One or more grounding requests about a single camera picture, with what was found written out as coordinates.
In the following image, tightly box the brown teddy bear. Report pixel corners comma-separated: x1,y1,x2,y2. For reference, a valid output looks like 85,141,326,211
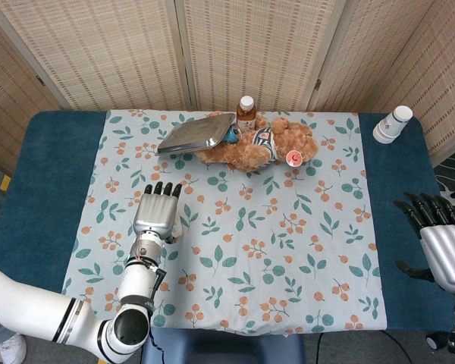
195,111,319,174

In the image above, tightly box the woven rattan folding screen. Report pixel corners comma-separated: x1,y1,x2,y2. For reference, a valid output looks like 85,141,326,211
0,0,455,177

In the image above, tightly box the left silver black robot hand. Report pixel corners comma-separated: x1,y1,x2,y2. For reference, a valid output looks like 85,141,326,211
132,180,184,243

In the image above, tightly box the white paper cup stack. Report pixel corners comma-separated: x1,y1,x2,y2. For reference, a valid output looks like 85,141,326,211
372,105,413,144

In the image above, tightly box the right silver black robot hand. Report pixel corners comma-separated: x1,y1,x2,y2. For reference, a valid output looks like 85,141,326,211
393,192,455,293

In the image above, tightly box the white shoe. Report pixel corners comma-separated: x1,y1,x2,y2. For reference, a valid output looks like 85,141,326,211
0,333,27,363

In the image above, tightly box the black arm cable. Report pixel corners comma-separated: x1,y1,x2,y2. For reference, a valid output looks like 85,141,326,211
146,301,165,353

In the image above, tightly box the stainless steel tray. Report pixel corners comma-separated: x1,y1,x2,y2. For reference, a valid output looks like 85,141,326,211
155,113,236,157

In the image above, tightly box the floral tablecloth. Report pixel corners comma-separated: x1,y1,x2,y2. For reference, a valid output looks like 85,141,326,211
54,108,388,335

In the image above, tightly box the teal blue table cover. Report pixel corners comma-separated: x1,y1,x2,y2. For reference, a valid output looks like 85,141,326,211
0,109,455,333

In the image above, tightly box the blue padded chair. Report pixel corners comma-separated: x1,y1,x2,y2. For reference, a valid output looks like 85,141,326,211
142,326,305,364

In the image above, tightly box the tea bottle white cap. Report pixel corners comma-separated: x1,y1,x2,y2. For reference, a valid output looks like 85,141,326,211
236,96,256,132

